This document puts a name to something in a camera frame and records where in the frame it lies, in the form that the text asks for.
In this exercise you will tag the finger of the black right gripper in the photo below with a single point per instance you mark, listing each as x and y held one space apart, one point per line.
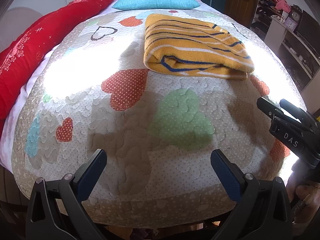
275 114
303 116

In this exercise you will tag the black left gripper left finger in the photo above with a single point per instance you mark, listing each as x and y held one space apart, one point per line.
87 175

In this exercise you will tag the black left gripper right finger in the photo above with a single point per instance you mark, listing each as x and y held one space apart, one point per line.
230 176

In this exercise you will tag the yellow striped knit sweater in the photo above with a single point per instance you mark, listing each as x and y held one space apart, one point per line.
190 47

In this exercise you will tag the pink clothes pile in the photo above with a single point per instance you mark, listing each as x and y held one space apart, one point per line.
282 5

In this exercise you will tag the right hand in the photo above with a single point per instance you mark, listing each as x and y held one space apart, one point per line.
309 195

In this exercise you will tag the heart patchwork quilt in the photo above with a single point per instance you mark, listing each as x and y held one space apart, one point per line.
158 130

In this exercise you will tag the white bed sheet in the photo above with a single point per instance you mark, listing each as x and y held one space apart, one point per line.
8 132

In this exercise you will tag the purple square clock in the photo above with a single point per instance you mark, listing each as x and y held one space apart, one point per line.
290 24

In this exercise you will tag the white shelving unit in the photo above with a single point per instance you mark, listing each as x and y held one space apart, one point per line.
298 56

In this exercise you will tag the black television screen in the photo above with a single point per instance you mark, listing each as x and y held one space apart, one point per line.
308 28

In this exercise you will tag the round dark clock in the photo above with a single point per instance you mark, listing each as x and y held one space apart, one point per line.
296 13

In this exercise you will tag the red patterned blanket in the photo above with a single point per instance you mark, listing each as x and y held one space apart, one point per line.
23 56

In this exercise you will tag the turquoise knit pillow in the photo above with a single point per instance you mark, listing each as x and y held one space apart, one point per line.
125 5

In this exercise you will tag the white round headboard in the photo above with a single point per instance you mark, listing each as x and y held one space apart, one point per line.
14 22

